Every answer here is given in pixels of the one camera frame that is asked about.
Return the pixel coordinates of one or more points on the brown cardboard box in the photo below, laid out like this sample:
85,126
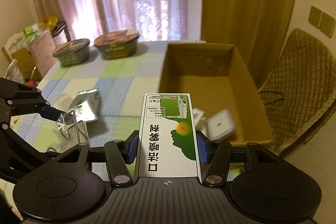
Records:
217,78

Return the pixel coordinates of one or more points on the dark instant meal bowl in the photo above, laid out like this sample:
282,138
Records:
117,44

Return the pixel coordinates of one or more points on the checkered tablecloth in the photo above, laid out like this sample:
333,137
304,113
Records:
122,84

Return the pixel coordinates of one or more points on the silver green foil pouch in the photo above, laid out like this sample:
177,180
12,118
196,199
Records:
86,105

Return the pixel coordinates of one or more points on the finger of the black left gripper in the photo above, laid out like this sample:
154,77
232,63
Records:
50,113

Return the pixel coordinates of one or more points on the green instant meal bowl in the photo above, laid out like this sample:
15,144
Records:
74,52

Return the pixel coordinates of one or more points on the bag of metal rings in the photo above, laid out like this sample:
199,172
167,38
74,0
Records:
71,131

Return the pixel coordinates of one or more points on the quilted brown chair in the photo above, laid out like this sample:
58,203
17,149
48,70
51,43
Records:
299,90

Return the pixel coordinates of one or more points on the green white spray box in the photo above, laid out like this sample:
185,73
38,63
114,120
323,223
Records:
167,145

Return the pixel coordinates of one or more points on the white square container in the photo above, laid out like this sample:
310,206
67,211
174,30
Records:
220,126

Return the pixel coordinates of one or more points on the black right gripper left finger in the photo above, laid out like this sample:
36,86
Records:
75,164

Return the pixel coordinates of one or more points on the wall socket plate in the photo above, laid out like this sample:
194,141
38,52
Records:
322,21

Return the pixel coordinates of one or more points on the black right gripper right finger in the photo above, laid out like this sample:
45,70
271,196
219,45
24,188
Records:
218,155

